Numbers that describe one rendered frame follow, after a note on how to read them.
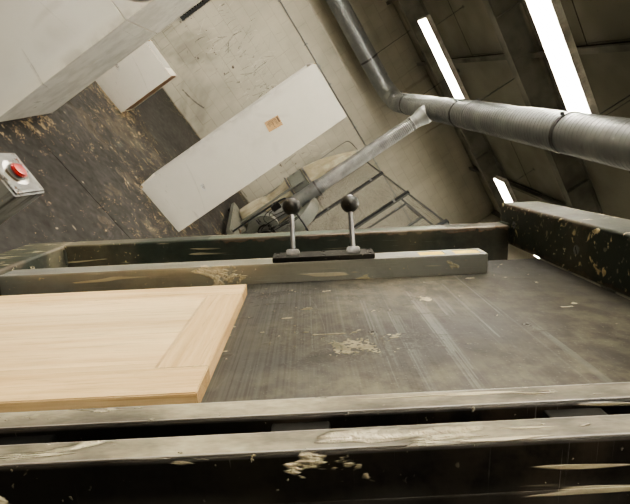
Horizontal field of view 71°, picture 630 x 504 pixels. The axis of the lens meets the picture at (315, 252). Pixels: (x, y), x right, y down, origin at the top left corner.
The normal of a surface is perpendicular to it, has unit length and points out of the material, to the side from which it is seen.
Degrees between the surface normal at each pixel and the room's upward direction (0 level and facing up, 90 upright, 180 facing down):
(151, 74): 90
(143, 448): 59
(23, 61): 90
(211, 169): 90
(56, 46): 90
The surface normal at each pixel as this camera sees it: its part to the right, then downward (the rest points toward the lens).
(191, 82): 0.12, 0.37
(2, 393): -0.04, -0.98
